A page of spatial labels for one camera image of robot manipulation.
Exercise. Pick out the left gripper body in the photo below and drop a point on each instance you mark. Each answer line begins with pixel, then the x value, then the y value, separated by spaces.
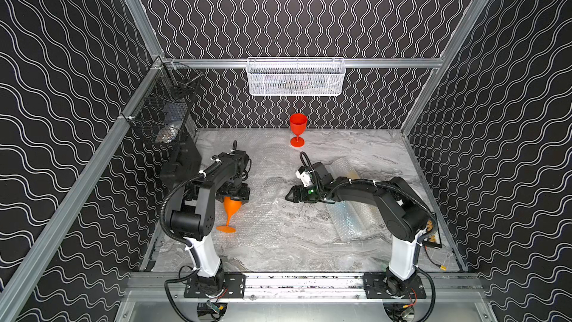
pixel 234 190

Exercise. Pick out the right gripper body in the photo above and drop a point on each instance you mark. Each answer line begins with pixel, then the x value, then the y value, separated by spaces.
pixel 306 194

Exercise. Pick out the orange plastic wine glass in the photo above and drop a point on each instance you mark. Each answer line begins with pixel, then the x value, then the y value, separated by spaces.
pixel 231 207

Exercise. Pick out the bubble orange glass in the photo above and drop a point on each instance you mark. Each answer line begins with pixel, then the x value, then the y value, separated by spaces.
pixel 262 219

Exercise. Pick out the red plastic wine glass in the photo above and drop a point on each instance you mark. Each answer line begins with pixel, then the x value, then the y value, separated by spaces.
pixel 298 124

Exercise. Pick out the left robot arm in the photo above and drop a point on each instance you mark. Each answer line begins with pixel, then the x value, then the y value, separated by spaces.
pixel 188 213

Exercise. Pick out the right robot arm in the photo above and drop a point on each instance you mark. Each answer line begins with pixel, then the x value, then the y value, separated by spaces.
pixel 405 215

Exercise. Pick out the bubble wrapped blue glass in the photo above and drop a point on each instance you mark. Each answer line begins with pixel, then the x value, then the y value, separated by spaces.
pixel 355 221

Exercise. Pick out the black speaker box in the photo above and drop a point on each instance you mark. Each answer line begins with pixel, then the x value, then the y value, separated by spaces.
pixel 184 164

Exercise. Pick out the black battery charger box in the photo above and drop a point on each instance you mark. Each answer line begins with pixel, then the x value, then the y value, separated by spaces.
pixel 434 240

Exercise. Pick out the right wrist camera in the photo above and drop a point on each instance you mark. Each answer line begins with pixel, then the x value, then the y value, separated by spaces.
pixel 310 176

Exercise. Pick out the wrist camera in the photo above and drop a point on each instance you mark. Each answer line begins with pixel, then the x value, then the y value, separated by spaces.
pixel 310 176
pixel 242 162

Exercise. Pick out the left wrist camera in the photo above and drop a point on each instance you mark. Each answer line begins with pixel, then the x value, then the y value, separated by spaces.
pixel 242 162

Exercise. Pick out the black wire mesh basket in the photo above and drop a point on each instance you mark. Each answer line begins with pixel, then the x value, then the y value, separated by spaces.
pixel 162 118

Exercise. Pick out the white wire mesh basket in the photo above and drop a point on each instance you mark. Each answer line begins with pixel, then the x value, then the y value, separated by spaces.
pixel 295 76

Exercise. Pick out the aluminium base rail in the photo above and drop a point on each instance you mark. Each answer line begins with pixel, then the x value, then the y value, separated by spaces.
pixel 345 288

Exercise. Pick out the aluminium frame corner post left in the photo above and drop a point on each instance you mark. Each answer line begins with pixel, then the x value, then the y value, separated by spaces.
pixel 142 23

